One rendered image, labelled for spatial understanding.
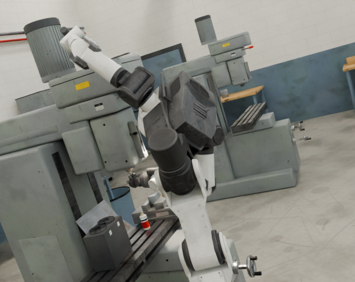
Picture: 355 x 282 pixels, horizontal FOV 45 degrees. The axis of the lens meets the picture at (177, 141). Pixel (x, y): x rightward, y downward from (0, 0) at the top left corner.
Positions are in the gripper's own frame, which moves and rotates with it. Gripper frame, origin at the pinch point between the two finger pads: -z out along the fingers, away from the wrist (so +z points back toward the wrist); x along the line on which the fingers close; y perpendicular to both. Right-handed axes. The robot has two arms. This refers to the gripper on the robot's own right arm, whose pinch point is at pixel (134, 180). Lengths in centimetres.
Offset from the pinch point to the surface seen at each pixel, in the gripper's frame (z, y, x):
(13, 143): -56, -39, 34
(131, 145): 10.2, -20.8, 1.0
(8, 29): -543, -203, -233
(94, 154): -6.0, -21.7, 15.1
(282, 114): -278, 100, -588
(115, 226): 15.0, 12.7, 30.7
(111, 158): 1.2, -17.4, 10.3
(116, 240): 16.4, 18.9, 33.2
